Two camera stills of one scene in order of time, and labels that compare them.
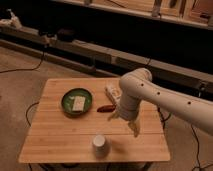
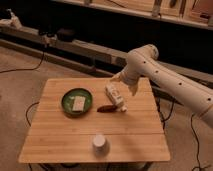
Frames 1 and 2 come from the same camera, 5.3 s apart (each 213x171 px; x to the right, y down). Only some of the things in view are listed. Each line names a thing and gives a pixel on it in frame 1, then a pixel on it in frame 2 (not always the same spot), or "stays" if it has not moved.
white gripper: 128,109 → 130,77
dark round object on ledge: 66,35 stays
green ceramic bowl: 76,101 stays
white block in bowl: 79,103 stays
